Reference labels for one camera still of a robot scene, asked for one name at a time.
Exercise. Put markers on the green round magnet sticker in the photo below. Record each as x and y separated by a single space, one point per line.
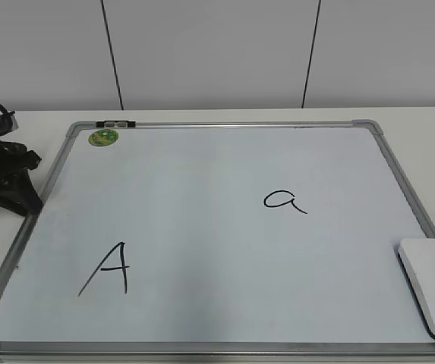
102 138

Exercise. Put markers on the black and grey frame clip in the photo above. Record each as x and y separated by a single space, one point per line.
115 124

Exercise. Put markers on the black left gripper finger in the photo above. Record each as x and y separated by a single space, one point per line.
16 157
18 195

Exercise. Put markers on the white board with grey frame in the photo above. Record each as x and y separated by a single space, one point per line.
218 241

